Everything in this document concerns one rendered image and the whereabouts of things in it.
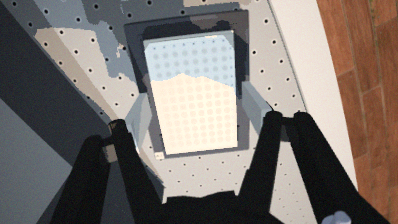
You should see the white well pcr plate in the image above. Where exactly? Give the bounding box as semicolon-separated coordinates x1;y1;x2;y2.
143;30;237;154

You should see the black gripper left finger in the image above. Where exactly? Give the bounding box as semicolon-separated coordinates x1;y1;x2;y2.
49;93;172;224

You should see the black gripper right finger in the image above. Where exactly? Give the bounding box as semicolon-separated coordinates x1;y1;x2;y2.
227;81;391;224

